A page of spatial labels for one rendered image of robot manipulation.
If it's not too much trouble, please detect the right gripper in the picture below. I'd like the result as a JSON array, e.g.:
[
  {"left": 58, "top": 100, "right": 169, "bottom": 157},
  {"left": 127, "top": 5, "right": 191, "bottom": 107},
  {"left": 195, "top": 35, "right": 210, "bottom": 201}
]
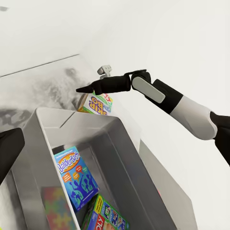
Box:
[{"left": 76, "top": 76, "right": 119, "bottom": 95}]

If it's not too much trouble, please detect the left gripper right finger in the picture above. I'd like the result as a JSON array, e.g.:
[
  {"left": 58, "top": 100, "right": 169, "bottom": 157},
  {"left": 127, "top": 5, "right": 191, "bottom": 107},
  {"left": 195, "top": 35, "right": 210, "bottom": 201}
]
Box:
[{"left": 214, "top": 127, "right": 230, "bottom": 166}]

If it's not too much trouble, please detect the board game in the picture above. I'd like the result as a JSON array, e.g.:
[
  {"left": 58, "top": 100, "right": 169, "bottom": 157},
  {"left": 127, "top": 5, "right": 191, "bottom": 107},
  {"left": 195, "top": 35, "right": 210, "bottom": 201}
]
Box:
[
  {"left": 77, "top": 92, "right": 113, "bottom": 116},
  {"left": 81, "top": 193, "right": 130, "bottom": 230},
  {"left": 54, "top": 146, "right": 100, "bottom": 213}
]

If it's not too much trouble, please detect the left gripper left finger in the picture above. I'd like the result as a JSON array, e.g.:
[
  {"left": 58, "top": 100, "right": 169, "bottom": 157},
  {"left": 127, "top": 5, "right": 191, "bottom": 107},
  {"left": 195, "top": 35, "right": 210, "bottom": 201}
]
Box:
[{"left": 0, "top": 127, "right": 25, "bottom": 184}]

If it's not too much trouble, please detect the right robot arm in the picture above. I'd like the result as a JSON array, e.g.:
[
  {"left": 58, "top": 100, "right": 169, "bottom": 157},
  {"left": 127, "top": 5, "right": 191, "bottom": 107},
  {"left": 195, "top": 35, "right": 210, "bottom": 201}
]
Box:
[{"left": 76, "top": 65, "right": 230, "bottom": 140}]

